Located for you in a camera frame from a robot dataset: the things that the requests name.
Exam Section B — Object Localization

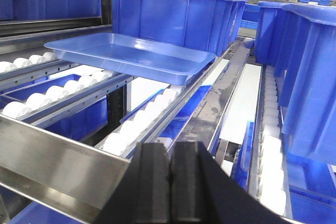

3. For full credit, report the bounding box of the large blue storage bin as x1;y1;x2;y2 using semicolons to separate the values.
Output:
112;0;248;56
281;4;335;165

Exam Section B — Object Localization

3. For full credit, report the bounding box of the blue plastic tray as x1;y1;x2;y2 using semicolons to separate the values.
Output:
45;33;216;86

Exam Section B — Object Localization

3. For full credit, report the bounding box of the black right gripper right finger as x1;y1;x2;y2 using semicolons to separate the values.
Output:
171;142;286;223

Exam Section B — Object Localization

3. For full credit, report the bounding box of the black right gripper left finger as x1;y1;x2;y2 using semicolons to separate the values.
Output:
94;143;170;223

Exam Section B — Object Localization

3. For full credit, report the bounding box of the steel roller shelf rack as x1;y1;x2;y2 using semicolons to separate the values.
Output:
0;0;336;224

